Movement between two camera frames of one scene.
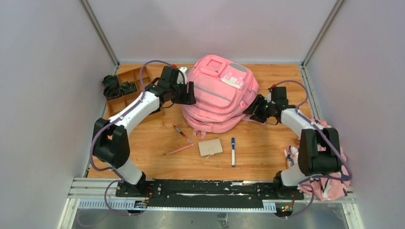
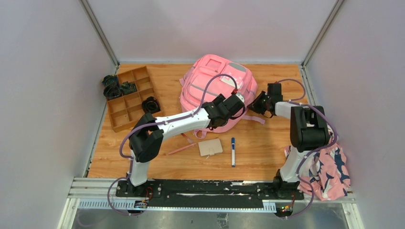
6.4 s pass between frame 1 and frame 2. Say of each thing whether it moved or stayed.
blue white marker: stayed
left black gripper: moved
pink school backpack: stayed
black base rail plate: stayed
